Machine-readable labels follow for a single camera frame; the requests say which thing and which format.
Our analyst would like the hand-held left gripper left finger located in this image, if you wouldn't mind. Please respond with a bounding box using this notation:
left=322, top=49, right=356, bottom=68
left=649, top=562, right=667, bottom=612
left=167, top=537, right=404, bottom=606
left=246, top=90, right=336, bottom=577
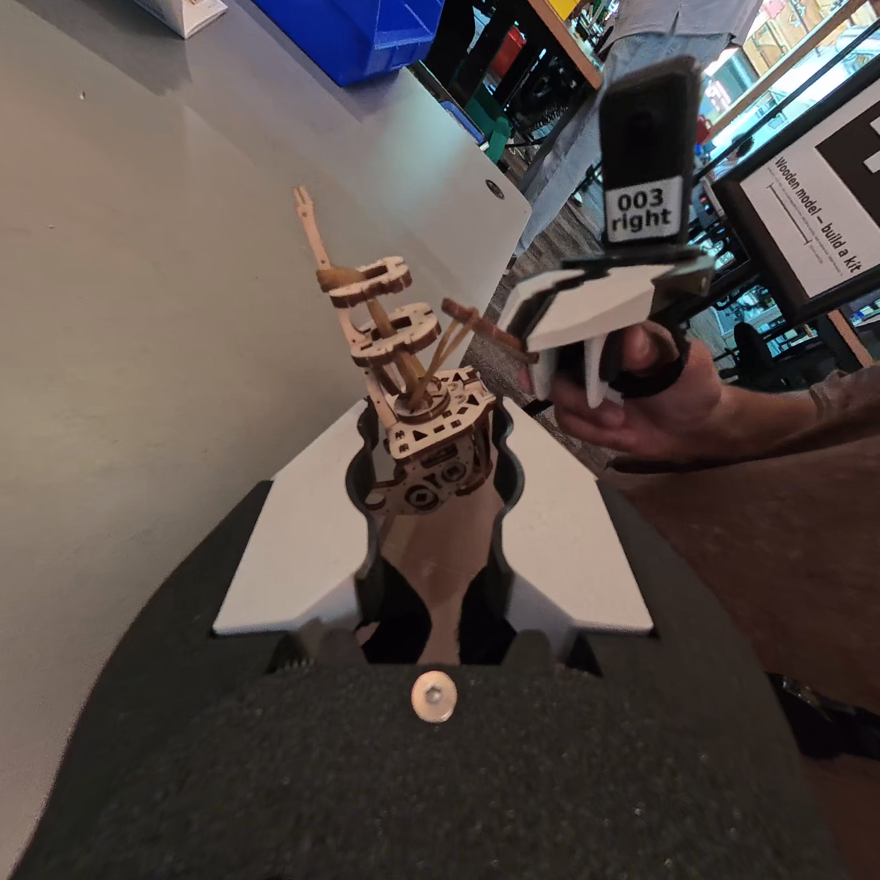
left=213, top=399, right=380, bottom=640

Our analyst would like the green plastic bin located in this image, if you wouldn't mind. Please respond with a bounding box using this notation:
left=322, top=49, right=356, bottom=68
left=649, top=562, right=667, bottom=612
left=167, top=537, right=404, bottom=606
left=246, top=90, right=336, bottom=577
left=467, top=96, right=514, bottom=164

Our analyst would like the white cardboard box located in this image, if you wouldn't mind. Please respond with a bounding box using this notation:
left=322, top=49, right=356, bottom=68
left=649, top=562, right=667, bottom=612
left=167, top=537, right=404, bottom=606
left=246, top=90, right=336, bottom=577
left=134, top=0, right=229, bottom=40

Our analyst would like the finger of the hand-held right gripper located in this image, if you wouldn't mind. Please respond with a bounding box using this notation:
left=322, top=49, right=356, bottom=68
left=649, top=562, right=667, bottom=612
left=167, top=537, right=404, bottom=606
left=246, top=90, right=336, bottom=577
left=497, top=268, right=621, bottom=342
left=524, top=268, right=655, bottom=352

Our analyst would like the wooden workbench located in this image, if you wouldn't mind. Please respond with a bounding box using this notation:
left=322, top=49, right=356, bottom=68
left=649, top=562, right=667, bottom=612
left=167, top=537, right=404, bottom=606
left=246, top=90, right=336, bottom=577
left=526, top=0, right=607, bottom=90

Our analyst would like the person's right hand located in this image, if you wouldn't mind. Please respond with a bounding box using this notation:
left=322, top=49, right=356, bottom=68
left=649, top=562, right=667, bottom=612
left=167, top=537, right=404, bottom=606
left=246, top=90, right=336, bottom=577
left=550, top=323, right=726, bottom=462

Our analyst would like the wooden mechanical model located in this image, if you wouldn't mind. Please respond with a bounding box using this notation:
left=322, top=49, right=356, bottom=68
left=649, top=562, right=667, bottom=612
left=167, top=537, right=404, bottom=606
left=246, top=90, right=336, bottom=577
left=292, top=186, right=499, bottom=518

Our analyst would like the red plastic bin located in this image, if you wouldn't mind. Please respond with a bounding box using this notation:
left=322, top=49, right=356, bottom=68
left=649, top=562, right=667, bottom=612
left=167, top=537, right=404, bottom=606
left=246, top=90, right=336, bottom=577
left=491, top=27, right=528, bottom=71

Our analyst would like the black strap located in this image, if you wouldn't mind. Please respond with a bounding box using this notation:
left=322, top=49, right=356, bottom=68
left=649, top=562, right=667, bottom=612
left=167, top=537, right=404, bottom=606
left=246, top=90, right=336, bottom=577
left=764, top=672, right=880, bottom=762

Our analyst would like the person's right forearm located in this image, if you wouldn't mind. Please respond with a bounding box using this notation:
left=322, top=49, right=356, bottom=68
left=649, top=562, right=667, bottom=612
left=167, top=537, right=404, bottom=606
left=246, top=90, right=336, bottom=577
left=715, top=371, right=880, bottom=470

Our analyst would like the small brown wooden part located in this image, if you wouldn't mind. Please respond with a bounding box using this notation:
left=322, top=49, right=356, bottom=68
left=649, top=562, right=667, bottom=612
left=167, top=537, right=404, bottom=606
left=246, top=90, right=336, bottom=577
left=440, top=297, right=540, bottom=365

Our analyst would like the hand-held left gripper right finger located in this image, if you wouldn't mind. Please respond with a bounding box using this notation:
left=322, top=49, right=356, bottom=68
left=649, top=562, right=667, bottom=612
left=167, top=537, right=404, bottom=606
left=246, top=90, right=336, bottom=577
left=489, top=399, right=654, bottom=666

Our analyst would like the blue plastic bin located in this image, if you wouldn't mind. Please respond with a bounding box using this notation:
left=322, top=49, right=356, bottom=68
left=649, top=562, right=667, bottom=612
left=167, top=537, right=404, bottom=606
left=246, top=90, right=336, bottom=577
left=251, top=0, right=446, bottom=88

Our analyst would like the black office chair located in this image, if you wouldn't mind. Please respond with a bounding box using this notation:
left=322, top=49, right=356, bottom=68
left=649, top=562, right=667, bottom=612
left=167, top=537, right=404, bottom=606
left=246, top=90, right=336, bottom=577
left=729, top=319, right=782, bottom=391

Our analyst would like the person's brown clothing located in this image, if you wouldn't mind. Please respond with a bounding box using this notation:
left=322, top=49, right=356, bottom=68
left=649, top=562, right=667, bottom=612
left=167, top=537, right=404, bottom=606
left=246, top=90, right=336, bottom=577
left=605, top=412, right=880, bottom=880

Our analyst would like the black framed sign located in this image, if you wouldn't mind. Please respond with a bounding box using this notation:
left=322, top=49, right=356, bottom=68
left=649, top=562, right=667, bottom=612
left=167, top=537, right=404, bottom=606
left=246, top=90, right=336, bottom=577
left=711, top=89, right=880, bottom=324

